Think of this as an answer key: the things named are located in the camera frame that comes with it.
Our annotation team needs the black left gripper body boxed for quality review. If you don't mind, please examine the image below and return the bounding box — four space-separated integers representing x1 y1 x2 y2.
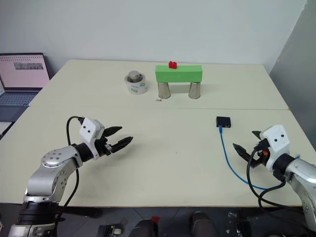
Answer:
94 127 117 157

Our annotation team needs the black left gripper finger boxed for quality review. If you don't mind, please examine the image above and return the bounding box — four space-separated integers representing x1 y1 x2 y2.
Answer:
103 125 123 137
112 135 134 154

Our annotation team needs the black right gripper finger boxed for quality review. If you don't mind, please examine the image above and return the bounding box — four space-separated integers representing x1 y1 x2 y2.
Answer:
251 130 266 142
232 142 255 163

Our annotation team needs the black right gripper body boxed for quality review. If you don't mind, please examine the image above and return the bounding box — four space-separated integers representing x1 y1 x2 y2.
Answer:
251 138 271 169

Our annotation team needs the small black box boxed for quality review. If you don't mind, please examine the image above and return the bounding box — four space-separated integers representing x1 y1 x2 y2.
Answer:
215 116 233 128

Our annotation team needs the grey metal cylinder weight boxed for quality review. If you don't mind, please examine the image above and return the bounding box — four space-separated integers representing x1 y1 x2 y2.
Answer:
127 70 142 83

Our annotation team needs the silver metal cup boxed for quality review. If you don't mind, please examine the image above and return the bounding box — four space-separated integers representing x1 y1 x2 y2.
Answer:
157 81 171 99
188 81 201 99

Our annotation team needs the grey partition panel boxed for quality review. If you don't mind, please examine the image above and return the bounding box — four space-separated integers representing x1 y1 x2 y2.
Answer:
269 0 316 168

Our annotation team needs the dark rounded shape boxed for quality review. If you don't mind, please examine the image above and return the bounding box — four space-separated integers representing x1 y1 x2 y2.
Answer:
189 211 214 237
134 219 158 237

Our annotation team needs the black boxy device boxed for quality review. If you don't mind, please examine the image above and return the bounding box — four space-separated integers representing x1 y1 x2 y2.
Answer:
98 223 127 237

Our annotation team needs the green rectangular block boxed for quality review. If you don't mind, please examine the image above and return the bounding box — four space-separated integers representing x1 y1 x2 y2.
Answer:
155 64 203 83

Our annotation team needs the open laptop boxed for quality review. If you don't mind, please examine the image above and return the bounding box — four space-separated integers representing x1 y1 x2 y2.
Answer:
0 52 51 123

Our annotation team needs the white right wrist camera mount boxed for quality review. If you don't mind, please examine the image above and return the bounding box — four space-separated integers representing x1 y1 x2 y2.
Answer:
261 124 291 171

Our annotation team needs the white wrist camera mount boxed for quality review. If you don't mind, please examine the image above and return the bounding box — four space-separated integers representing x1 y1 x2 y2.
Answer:
79 118 106 159
261 124 291 171

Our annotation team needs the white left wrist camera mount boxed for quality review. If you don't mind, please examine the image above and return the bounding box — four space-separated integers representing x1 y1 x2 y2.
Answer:
79 118 106 159

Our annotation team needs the blue cable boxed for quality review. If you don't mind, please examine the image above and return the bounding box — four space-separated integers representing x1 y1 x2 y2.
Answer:
217 125 269 191

